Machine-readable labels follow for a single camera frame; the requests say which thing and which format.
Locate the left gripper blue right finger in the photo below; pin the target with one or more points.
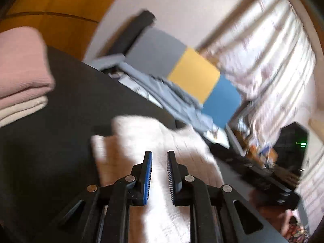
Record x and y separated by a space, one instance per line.
217 214

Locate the person right hand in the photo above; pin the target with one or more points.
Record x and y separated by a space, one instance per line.
277 216

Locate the grey blue garment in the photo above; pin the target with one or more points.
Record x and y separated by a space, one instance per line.
180 104

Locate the pink patterned curtain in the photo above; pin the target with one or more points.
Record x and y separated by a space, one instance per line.
268 56

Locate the folded pink cloth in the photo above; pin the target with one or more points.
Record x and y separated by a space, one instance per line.
25 72

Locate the black rolled mat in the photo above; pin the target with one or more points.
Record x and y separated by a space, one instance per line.
131 32

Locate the wooden desk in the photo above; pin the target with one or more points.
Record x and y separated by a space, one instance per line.
249 147

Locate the folded cream cloth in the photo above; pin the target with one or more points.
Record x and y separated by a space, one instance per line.
21 110

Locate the wooden wardrobe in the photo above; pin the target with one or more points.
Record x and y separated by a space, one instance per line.
67 25

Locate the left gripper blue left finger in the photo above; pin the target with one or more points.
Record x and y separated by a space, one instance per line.
101 214

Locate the grey yellow blue chair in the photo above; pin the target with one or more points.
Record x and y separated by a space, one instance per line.
159 54

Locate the cream knit sweater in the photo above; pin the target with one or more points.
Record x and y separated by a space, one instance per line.
159 220

